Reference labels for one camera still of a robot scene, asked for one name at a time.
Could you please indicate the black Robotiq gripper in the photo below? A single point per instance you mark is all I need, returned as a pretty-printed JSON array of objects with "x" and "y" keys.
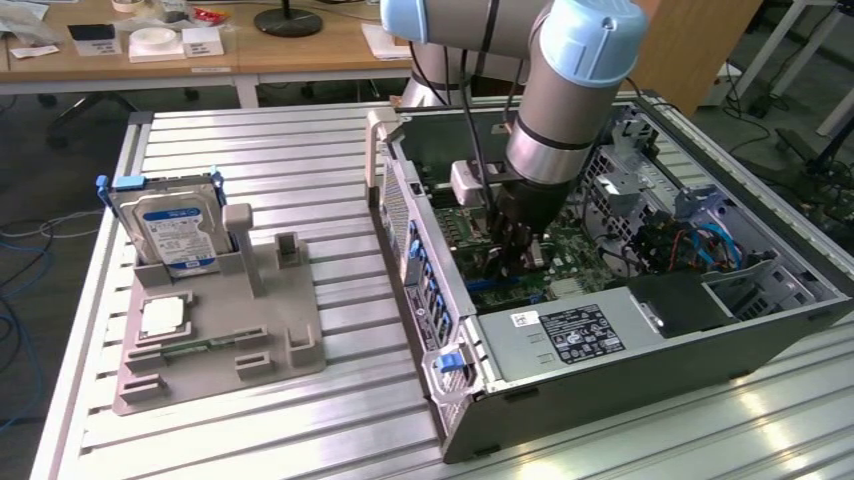
[{"x": 534, "y": 205}]

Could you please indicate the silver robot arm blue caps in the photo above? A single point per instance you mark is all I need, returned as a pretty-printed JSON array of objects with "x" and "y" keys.
[{"x": 567, "y": 100}]

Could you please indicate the green motherboard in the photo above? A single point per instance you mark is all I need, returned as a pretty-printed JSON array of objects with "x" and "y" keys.
[{"x": 574, "y": 260}]

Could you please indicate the metal disk bay cage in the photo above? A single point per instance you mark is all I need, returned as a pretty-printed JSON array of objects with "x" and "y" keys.
[{"x": 627, "y": 210}]

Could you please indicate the blue expansion slot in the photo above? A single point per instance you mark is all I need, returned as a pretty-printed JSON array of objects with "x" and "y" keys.
[{"x": 483, "y": 287}]

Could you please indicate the grey power supply unit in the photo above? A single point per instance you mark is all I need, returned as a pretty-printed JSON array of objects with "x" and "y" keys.
[{"x": 534, "y": 350}]

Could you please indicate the blue case latch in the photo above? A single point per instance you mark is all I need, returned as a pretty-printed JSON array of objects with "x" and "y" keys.
[{"x": 447, "y": 362}]

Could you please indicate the stack of papers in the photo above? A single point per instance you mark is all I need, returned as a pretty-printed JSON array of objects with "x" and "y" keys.
[{"x": 383, "y": 45}]

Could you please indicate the wooden cabinet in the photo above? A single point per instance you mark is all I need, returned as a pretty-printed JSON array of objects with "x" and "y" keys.
[{"x": 701, "y": 50}]

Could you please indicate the open grey PC case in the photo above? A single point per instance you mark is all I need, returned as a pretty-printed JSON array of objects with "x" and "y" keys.
[{"x": 601, "y": 400}]

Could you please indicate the wooden desk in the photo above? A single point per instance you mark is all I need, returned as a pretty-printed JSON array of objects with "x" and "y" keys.
[{"x": 301, "y": 55}]

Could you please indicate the grey parts rack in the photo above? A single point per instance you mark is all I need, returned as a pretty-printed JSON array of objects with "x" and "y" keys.
[{"x": 220, "y": 310}]

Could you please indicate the black round lamp base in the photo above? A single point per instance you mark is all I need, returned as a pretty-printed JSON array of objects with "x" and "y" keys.
[{"x": 289, "y": 22}]

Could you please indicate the hard disk in blue caddy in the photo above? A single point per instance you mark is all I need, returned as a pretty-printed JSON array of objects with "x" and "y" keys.
[{"x": 174, "y": 235}]

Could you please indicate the green RAM stick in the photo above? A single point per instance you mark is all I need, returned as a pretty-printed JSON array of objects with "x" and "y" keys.
[{"x": 200, "y": 346}]

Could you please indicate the white labelled box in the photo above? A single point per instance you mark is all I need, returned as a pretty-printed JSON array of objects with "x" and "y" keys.
[{"x": 202, "y": 42}]

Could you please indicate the silver CPU chip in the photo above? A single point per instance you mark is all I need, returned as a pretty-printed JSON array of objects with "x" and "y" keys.
[{"x": 163, "y": 317}]

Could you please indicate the black and white box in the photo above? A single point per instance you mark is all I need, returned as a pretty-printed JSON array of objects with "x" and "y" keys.
[{"x": 94, "y": 40}]

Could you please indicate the white paper card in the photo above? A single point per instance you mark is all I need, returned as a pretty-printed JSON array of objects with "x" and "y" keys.
[{"x": 34, "y": 51}]

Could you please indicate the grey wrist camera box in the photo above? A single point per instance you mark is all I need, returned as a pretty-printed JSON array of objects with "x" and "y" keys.
[{"x": 467, "y": 185}]

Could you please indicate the white table frame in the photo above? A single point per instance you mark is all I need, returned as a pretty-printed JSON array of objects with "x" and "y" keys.
[{"x": 769, "y": 50}]

